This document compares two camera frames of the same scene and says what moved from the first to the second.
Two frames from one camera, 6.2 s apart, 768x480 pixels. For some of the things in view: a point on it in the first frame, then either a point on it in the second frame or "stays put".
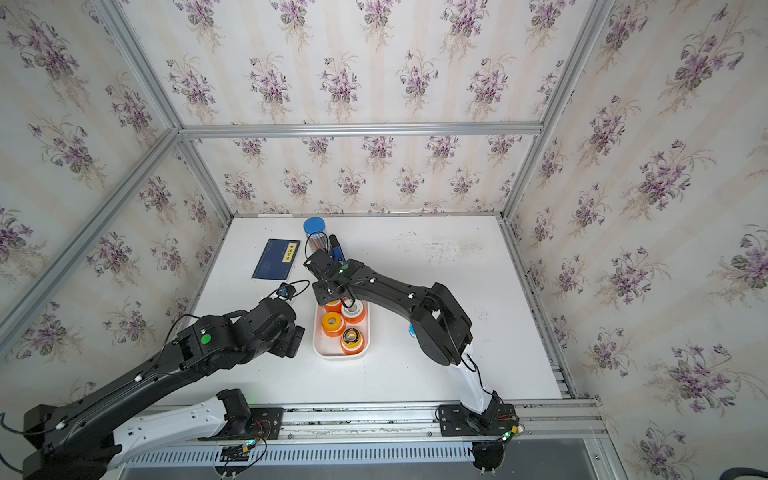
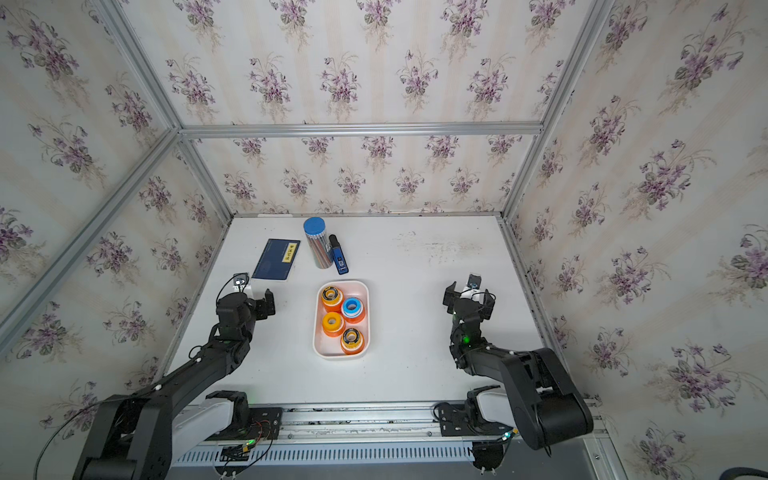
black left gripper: [292, 340] to [260, 312]
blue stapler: [336, 248] stays put
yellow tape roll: [333, 325] stays put
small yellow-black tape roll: [352, 341] stays put
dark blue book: [277, 259] stays put
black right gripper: [320, 298] to [451, 298]
